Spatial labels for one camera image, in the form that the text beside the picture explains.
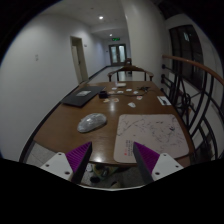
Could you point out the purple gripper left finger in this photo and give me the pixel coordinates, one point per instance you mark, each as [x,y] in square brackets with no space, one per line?
[70,166]

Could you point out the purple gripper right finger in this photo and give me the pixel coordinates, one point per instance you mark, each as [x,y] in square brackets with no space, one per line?
[154,166]

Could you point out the white marble-pattern mouse pad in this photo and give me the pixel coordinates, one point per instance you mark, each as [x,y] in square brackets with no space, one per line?
[161,133]

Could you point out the white honeycomb computer mouse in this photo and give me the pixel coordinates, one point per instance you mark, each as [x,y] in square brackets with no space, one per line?
[91,122]

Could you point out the white card near centre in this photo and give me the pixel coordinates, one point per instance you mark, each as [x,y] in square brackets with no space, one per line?
[132,105]

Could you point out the white paper slip right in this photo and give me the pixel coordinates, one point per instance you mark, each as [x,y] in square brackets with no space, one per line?
[163,100]

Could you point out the black closed laptop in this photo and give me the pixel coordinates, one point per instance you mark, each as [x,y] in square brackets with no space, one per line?
[80,97]

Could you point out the small black box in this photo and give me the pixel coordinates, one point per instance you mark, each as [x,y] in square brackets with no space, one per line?
[103,94]

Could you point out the white booklet far end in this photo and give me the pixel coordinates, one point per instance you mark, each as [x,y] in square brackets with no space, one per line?
[121,85]

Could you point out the wooden chair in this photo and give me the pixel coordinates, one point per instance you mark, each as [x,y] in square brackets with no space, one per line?
[131,68]

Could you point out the double glass door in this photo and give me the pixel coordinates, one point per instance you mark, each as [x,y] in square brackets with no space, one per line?
[117,54]

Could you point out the green exit sign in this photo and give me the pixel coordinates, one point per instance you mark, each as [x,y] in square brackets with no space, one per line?
[115,39]

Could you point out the side door in wall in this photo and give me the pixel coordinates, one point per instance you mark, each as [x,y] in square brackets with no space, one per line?
[79,59]

